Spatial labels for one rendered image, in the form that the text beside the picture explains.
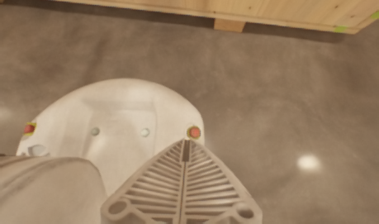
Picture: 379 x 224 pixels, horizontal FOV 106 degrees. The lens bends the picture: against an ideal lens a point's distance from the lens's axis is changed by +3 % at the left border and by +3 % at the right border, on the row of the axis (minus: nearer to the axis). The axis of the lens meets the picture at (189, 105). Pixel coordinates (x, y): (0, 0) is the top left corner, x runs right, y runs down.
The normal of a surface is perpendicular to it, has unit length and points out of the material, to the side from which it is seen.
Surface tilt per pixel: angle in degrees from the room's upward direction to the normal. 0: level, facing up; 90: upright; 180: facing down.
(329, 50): 0
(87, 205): 90
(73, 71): 0
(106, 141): 0
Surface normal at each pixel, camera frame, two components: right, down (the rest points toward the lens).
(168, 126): -0.01, -0.26
